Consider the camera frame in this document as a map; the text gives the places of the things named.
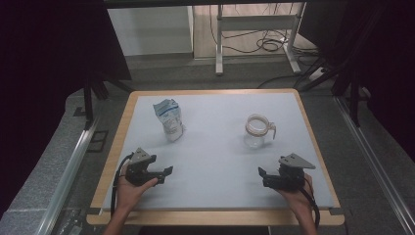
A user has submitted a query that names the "person's right hand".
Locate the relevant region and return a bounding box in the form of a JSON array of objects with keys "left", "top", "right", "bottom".
[{"left": 277, "top": 172, "right": 315, "bottom": 216}]

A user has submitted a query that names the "black floor bracket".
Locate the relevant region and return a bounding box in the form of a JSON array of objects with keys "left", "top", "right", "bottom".
[{"left": 86, "top": 129, "right": 110, "bottom": 154}]

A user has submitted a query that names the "light grey table mat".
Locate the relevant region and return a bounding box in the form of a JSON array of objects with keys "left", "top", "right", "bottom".
[{"left": 102, "top": 92, "right": 336, "bottom": 211}]

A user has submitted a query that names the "black metal stand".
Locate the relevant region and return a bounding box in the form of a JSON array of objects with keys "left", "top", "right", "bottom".
[{"left": 299, "top": 58, "right": 364, "bottom": 128}]

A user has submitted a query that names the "white metal desk frame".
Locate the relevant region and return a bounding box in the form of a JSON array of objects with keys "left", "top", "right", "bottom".
[{"left": 214, "top": 2, "right": 306, "bottom": 76}]

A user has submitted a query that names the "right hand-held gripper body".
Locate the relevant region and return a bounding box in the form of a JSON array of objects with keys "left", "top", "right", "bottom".
[{"left": 275, "top": 153, "right": 317, "bottom": 193}]

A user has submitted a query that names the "black tripod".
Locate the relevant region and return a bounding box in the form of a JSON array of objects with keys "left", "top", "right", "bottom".
[{"left": 82, "top": 73, "right": 132, "bottom": 122}]

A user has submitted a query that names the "black curtain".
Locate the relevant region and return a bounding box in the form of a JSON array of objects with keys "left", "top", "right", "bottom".
[
  {"left": 0, "top": 0, "right": 132, "bottom": 218},
  {"left": 299, "top": 0, "right": 415, "bottom": 165}
]

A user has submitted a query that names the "black cable bundle on floor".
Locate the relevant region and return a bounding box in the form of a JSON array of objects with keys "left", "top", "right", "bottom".
[{"left": 223, "top": 28, "right": 319, "bottom": 57}]

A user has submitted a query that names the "person's left hand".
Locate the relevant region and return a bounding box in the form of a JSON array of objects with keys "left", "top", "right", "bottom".
[{"left": 115, "top": 165, "right": 160, "bottom": 213}]

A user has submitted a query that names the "white and blue plastic bag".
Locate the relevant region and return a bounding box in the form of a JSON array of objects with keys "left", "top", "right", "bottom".
[{"left": 153, "top": 98, "right": 187, "bottom": 143}]

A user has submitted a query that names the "white power strip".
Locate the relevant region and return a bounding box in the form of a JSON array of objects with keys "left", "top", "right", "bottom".
[{"left": 307, "top": 67, "right": 326, "bottom": 82}]

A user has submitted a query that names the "aluminium rail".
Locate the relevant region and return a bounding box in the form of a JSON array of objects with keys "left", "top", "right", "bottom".
[
  {"left": 34, "top": 119, "right": 100, "bottom": 235},
  {"left": 335, "top": 96, "right": 415, "bottom": 235}
]

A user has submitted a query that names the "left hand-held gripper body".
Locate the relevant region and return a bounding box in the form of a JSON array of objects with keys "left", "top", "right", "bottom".
[{"left": 125, "top": 147, "right": 165, "bottom": 188}]

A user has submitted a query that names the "white panel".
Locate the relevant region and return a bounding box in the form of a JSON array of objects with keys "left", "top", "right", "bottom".
[{"left": 107, "top": 6, "right": 194, "bottom": 57}]

